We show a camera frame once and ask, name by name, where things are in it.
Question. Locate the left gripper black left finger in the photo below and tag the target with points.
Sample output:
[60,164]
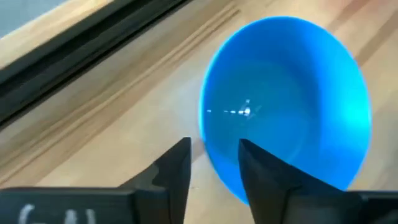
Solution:
[168,186]

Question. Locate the blue plastic mini bowl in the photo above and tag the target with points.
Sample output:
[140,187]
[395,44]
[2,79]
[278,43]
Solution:
[280,93]

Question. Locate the black aluminium table frame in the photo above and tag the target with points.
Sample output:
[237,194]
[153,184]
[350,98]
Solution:
[62,62]

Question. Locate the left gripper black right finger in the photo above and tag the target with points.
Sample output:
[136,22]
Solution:
[273,193]

